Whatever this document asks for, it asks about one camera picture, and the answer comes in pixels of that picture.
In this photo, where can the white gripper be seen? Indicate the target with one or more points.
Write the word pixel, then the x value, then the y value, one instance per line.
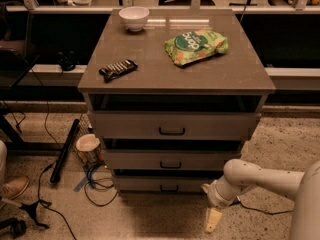
pixel 215 198

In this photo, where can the grey bottom drawer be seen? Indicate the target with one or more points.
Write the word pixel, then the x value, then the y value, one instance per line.
pixel 160 183

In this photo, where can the grey drawer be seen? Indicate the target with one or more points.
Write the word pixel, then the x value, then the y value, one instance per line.
pixel 160 183
pixel 167 160
pixel 173 125

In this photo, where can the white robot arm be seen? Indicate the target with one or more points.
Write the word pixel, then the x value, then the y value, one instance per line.
pixel 303 188

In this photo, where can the grey middle drawer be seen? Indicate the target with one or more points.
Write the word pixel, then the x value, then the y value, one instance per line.
pixel 167 160

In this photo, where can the grey drawer cabinet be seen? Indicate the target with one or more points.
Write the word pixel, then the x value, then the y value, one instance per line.
pixel 235 82

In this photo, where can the grey top drawer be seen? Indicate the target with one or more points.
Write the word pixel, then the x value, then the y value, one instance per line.
pixel 173 125

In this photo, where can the white paper cup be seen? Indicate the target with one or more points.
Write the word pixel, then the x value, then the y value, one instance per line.
pixel 88 148

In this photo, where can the black long bar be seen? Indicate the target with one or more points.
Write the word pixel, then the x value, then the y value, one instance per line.
pixel 56 174

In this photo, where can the green snack bag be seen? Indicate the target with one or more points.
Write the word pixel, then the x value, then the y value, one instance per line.
pixel 194 46

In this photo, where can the black candy bar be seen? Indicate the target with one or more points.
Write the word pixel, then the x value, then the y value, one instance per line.
pixel 116 70

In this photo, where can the black tripod stand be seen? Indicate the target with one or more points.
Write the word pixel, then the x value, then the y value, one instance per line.
pixel 30 209

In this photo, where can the black round device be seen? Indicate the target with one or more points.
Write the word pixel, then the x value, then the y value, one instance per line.
pixel 17 227

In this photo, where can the tan shoe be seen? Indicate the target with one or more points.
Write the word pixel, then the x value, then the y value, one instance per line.
pixel 15 187

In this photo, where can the white bowl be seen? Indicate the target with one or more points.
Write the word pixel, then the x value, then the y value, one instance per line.
pixel 134 18

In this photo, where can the black small clamp device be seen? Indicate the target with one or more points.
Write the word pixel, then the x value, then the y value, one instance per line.
pixel 67 61

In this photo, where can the dark chair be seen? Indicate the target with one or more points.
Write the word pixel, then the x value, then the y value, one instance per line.
pixel 17 53

